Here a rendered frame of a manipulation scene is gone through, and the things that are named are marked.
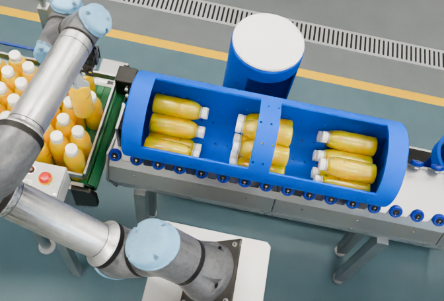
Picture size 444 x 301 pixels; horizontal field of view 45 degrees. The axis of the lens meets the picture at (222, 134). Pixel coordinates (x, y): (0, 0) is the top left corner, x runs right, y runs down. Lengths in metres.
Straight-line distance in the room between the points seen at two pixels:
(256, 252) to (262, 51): 0.81
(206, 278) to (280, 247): 1.53
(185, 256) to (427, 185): 1.10
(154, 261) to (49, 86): 0.43
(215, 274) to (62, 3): 0.74
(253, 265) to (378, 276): 1.44
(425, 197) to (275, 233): 1.01
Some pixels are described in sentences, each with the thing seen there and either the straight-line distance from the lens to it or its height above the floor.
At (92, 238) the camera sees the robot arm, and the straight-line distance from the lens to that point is 1.28.
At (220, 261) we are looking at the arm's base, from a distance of 1.32.
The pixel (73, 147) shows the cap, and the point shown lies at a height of 1.08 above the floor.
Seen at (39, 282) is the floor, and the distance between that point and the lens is 2.77.
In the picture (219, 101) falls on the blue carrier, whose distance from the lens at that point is 1.87.
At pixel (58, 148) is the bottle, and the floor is 1.04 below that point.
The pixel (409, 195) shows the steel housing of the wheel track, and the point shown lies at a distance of 2.04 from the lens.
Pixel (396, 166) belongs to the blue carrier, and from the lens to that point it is 1.72.
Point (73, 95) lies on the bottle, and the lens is 1.69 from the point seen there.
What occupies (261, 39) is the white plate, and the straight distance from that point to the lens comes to 2.09.
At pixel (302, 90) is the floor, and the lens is 3.28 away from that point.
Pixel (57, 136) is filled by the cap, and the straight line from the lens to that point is 1.80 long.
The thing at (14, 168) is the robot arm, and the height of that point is 1.70.
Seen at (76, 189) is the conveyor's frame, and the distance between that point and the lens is 1.91.
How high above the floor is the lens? 2.63
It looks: 60 degrees down
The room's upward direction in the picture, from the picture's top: 12 degrees clockwise
